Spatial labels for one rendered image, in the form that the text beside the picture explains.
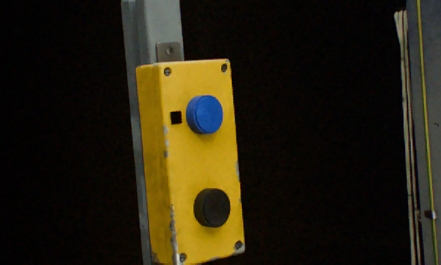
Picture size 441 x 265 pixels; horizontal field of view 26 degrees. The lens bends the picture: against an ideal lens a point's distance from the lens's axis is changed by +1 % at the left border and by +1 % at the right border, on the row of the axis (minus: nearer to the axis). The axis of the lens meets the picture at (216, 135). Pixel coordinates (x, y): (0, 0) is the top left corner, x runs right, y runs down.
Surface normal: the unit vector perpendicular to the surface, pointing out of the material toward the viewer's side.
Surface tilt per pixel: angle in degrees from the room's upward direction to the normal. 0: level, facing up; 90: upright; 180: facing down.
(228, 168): 90
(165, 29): 90
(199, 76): 90
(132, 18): 90
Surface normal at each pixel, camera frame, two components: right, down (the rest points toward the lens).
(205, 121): 0.65, -0.01
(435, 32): -0.76, 0.10
